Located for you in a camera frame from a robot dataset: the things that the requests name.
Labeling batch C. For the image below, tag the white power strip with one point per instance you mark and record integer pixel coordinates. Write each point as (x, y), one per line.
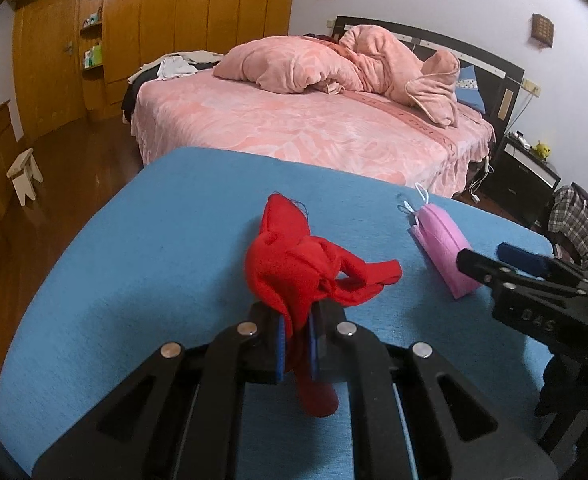
(485, 165)

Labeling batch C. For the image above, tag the wooden wall lamp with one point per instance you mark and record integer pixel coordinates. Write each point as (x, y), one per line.
(543, 30)

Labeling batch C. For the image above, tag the dark wooden bed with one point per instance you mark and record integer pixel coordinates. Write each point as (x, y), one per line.
(491, 85)

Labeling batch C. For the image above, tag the wooden wardrobe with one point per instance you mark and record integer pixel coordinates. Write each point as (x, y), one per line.
(173, 20)

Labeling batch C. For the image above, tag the white wooden stool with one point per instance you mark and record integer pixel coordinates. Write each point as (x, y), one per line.
(23, 172)

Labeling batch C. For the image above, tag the dark nightstand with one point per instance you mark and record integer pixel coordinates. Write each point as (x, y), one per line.
(514, 180)

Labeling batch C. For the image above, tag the plaid cloth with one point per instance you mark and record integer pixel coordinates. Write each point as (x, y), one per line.
(574, 220)

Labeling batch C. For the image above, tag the blue pillow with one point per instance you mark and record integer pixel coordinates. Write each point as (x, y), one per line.
(469, 92)

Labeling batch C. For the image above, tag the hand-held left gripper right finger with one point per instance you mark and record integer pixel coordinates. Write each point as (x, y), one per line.
(315, 360)

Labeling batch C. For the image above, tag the wall outlet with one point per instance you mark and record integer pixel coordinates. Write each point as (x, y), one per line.
(531, 87)

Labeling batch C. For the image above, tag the pink fleece blanket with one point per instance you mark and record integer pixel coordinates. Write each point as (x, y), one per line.
(274, 65)

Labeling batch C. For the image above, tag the pile of clothes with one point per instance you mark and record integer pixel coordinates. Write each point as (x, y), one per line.
(173, 66)

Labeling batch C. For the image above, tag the blue tablecloth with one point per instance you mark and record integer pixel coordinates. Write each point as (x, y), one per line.
(148, 260)

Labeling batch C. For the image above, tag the white device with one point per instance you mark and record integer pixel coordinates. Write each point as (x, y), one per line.
(520, 139)

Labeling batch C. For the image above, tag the black bag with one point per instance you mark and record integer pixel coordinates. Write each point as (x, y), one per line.
(583, 191)

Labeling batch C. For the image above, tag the green packages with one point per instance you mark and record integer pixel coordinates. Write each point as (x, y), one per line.
(92, 56)

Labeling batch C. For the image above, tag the pink face mask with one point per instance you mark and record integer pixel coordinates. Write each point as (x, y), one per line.
(439, 240)

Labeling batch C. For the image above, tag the red cloth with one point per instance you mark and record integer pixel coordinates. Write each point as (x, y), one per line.
(284, 265)

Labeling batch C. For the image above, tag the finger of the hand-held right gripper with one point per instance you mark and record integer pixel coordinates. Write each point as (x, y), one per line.
(519, 257)
(479, 265)

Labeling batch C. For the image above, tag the pink bed sheet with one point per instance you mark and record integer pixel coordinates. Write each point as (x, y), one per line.
(299, 125)

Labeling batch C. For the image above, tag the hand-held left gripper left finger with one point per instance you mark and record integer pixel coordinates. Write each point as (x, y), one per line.
(280, 355)

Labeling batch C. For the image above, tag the yellow plush toy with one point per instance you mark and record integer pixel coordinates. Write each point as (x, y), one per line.
(541, 149)

